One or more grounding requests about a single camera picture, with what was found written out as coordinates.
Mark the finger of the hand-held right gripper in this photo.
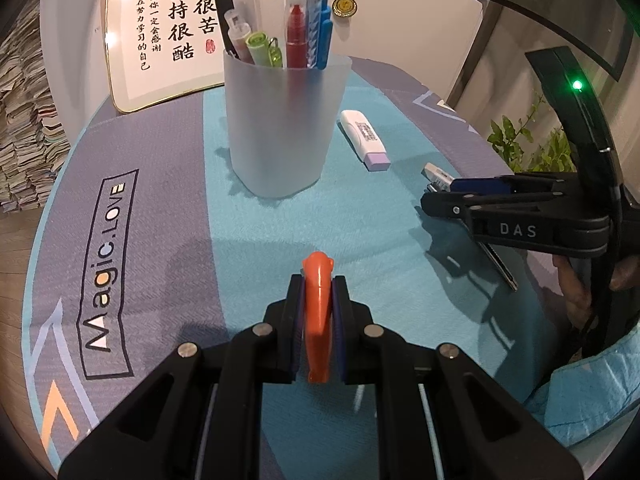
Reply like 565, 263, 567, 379
420, 192, 610, 221
449, 172, 609, 197

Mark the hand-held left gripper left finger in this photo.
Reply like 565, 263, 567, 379
57, 275, 307, 480

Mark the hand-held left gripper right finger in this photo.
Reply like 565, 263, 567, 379
331, 276, 583, 480

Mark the orange pen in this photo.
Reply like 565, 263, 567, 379
301, 252, 335, 385

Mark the black pen with white cap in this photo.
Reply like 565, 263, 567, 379
424, 162, 520, 292

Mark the translucent pen holder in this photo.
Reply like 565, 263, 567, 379
222, 51, 353, 200

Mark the person's right hand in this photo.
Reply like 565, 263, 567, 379
552, 254, 598, 325

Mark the green plant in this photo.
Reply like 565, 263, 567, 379
487, 92, 577, 174

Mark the black framed glass door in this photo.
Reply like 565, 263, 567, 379
405, 0, 639, 84

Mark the clear blue patterned pen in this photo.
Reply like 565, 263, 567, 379
306, 0, 324, 70

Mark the blue quilted cloth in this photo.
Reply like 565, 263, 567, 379
525, 327, 640, 447

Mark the red marker with clear cap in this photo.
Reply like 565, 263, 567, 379
282, 0, 311, 70

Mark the green highlighter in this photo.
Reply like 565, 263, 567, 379
246, 31, 284, 69

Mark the pink pen with clear cap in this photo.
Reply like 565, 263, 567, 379
224, 9, 256, 66

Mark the translucent white pen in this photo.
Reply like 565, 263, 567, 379
230, 0, 266, 37

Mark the white calligraphy plaque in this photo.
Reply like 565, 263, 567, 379
105, 0, 247, 114

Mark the tall stack of papers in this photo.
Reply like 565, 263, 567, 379
0, 0, 74, 214

